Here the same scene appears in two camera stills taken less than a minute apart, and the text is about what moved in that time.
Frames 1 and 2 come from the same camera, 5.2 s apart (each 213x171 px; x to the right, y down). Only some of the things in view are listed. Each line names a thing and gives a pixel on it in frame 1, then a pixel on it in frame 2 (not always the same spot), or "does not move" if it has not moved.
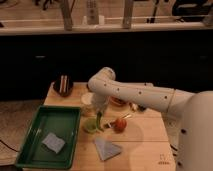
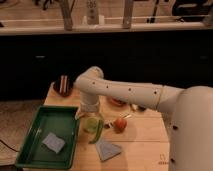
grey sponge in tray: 53,142 does not move
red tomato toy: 119,125 does not move
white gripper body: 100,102 to 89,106
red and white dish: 118,101 does not move
